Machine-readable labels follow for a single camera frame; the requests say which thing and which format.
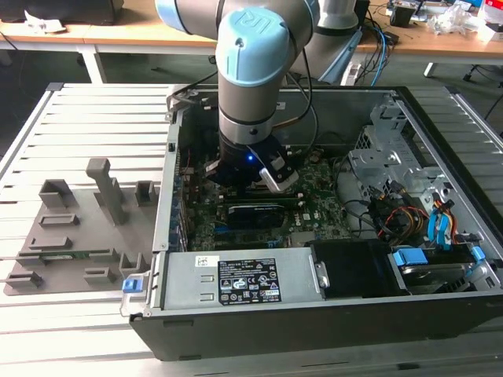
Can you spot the green motherboard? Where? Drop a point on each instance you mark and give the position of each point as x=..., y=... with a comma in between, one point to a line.
x=318, y=188

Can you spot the blue case latch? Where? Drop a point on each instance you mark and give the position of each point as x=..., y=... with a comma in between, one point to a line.
x=132, y=285

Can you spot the black graphics card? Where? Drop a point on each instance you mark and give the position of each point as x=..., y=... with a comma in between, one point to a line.
x=255, y=215

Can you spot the clear plastic bags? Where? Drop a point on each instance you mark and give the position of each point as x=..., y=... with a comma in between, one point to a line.
x=452, y=19

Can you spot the small black box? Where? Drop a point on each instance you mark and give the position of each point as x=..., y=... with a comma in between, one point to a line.
x=401, y=17

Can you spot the white and red box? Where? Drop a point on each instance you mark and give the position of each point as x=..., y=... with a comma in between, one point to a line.
x=491, y=23

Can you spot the green RAM stick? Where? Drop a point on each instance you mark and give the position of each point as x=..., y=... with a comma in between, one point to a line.
x=78, y=255

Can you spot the black open PC case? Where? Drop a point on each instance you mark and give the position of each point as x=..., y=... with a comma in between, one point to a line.
x=275, y=334

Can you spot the grey parts rack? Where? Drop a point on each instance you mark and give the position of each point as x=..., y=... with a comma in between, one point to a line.
x=98, y=235

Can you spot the black RAM slot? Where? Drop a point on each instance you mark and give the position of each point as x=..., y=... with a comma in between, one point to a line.
x=292, y=195

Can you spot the hard disk in blue carrier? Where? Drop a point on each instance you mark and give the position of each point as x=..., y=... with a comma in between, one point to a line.
x=410, y=258

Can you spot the wooden desk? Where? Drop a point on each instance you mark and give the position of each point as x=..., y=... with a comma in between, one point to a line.
x=118, y=33

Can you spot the silver power supply with label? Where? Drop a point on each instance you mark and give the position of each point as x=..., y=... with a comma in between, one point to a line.
x=188, y=279

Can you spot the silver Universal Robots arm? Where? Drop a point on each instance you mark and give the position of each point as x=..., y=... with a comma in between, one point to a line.
x=251, y=59

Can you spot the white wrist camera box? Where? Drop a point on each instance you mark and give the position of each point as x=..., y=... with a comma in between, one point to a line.
x=279, y=182

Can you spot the silver metal drive cage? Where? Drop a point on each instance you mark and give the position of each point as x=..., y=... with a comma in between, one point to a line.
x=377, y=165

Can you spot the black bag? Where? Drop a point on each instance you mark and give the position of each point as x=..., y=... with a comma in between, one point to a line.
x=59, y=9

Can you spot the white power strip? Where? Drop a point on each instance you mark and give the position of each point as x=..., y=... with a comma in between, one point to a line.
x=353, y=74

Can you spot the crumpled white paper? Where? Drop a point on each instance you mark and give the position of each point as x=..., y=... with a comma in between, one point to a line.
x=43, y=23

